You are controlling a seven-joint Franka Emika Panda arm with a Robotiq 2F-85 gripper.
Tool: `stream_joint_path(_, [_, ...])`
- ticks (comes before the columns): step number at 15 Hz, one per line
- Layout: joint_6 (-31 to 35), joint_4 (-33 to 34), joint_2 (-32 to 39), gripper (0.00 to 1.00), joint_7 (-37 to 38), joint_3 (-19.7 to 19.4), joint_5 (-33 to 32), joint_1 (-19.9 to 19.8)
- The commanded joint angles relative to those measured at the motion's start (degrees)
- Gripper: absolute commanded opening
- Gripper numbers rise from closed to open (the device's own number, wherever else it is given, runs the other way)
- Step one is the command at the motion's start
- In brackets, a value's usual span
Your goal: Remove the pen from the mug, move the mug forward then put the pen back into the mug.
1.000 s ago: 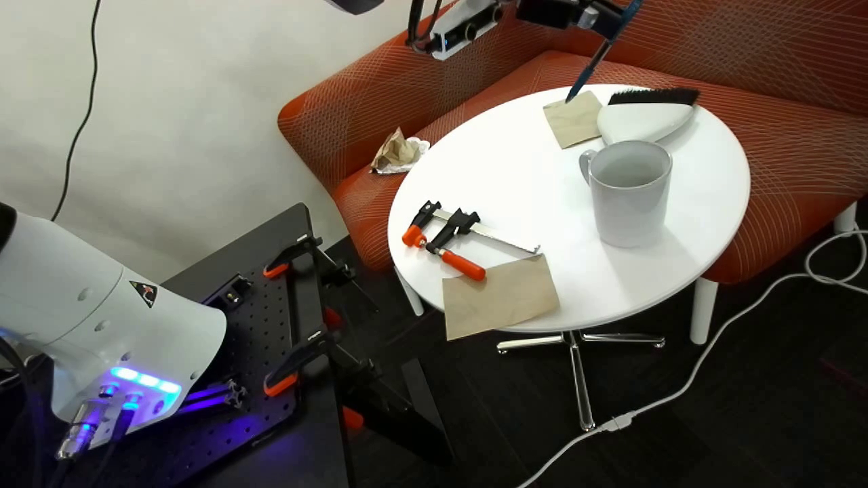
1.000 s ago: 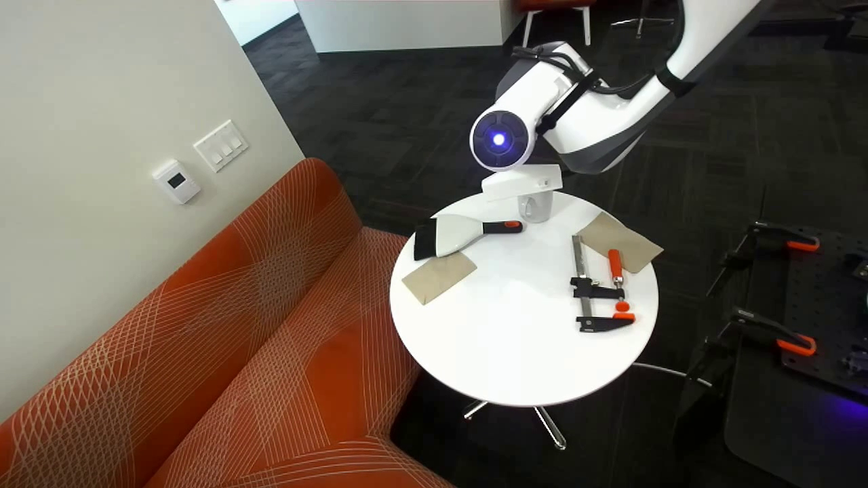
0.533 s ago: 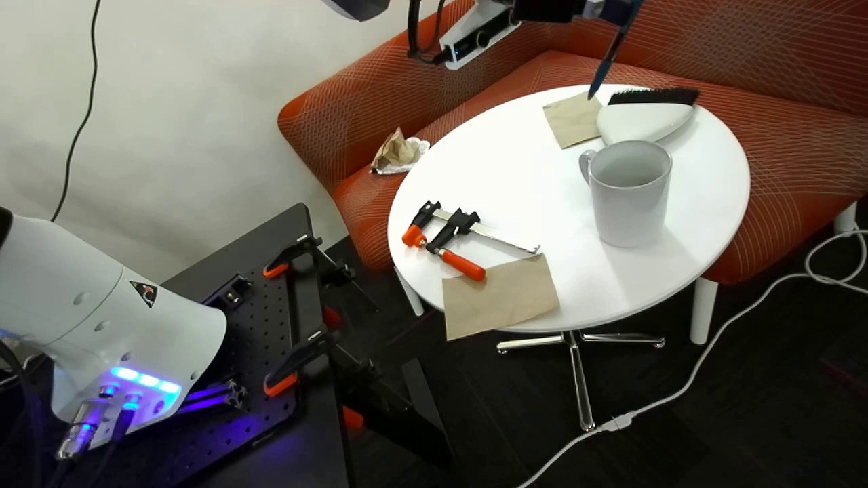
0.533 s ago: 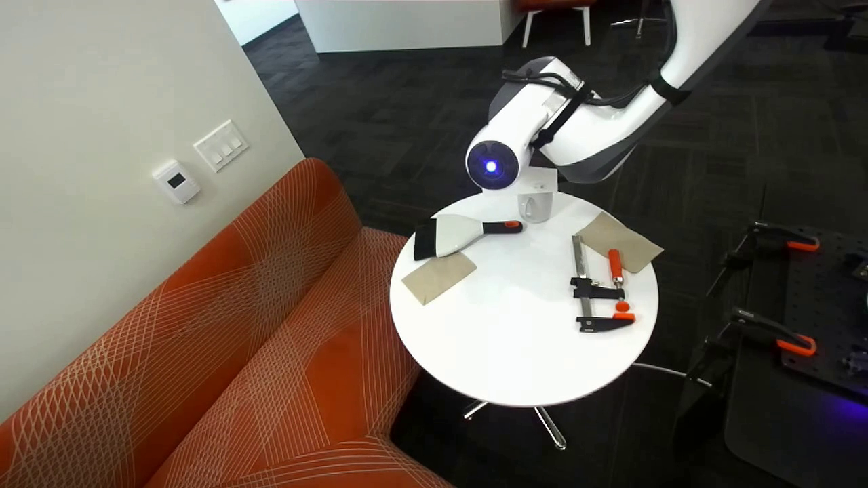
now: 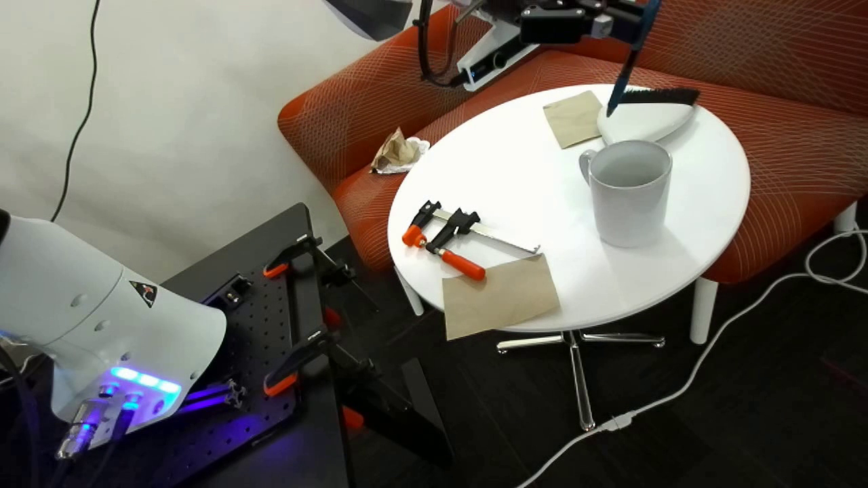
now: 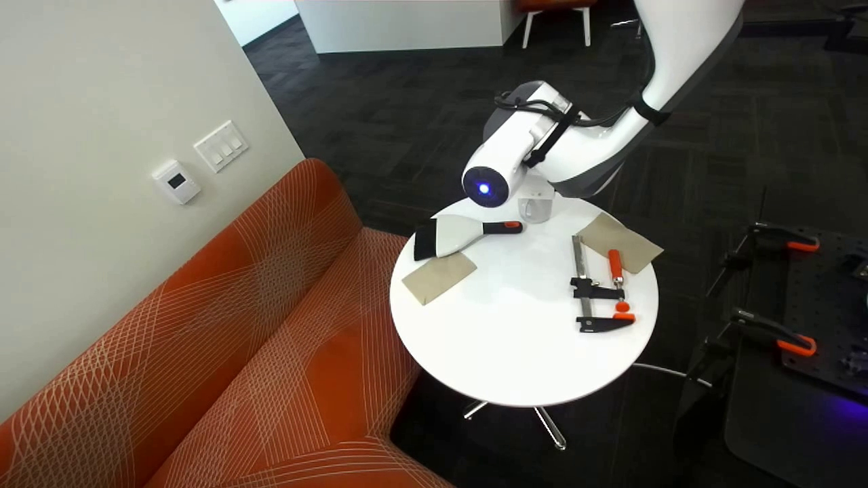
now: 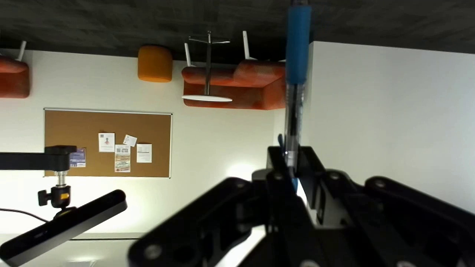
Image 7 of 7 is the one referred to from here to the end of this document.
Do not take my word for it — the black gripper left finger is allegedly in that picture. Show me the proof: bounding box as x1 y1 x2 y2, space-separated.
126 145 321 267

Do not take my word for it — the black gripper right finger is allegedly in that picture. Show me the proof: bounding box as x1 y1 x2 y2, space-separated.
295 145 475 267

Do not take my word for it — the blue pen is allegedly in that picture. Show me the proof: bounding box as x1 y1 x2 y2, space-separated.
284 0 315 172

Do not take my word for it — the small orange lounge sofa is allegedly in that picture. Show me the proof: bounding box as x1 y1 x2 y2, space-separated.
0 40 31 99
181 28 288 111

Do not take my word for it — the round white side table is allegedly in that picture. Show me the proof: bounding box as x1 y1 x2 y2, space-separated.
181 30 235 105

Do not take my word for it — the yellowish pinned paper sheet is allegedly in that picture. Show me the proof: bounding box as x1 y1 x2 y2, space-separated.
113 143 132 175

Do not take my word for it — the orange ottoman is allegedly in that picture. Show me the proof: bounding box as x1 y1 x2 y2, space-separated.
137 45 175 85

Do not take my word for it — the blue pinned paper card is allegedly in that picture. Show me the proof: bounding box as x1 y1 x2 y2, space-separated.
68 147 88 171

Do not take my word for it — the brown cork pin board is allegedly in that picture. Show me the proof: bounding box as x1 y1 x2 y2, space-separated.
43 107 174 180

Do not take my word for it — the black stereo camera bar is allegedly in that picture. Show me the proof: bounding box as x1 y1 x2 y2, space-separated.
0 188 129 267

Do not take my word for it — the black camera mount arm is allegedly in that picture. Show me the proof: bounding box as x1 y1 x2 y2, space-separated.
0 144 79 212

